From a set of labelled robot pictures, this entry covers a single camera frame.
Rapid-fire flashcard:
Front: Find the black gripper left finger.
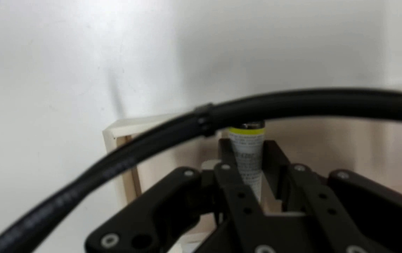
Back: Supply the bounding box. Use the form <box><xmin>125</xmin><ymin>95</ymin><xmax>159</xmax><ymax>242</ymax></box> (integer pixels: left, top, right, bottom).
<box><xmin>84</xmin><ymin>137</ymin><xmax>268</xmax><ymax>253</ymax></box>

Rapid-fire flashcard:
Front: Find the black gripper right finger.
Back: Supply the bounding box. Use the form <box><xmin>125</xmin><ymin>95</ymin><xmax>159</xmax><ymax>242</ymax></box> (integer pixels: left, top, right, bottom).
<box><xmin>261</xmin><ymin>138</ymin><xmax>402</xmax><ymax>253</ymax></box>

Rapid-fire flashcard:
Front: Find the white vial yellow-green band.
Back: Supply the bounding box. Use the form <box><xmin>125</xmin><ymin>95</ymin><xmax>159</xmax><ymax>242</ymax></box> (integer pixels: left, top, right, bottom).
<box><xmin>225</xmin><ymin>119</ymin><xmax>267</xmax><ymax>202</ymax></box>

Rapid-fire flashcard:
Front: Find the light wooden tray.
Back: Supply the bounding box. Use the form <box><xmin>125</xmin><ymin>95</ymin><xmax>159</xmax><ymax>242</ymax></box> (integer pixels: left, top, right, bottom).
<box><xmin>101</xmin><ymin>113</ymin><xmax>402</xmax><ymax>253</ymax></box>

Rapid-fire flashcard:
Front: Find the black sleeved cable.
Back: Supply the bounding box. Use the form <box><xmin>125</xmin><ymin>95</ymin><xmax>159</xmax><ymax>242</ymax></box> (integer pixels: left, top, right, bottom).
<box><xmin>0</xmin><ymin>86</ymin><xmax>402</xmax><ymax>253</ymax></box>

